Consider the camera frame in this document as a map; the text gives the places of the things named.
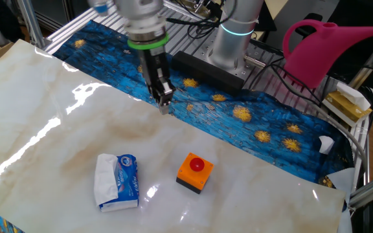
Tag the yellow tissue box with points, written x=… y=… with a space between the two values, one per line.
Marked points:
x=345 y=109

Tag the glossy marble pattern sheet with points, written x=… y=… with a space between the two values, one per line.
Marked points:
x=60 y=129

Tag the pink watering can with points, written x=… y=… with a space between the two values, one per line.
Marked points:
x=309 y=55

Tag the orange emergency button box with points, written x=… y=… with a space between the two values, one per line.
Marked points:
x=193 y=178

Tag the starry night print cloth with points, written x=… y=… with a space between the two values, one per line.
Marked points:
x=238 y=129

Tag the protruding white tissue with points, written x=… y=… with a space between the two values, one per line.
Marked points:
x=355 y=95

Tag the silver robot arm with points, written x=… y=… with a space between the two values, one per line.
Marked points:
x=232 y=45

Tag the aluminium frame strut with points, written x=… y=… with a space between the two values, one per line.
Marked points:
x=371 y=191
x=372 y=59
x=31 y=26

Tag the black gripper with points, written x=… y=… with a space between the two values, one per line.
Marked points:
x=152 y=64

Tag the blue tissue pack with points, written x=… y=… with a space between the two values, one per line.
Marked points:
x=128 y=184

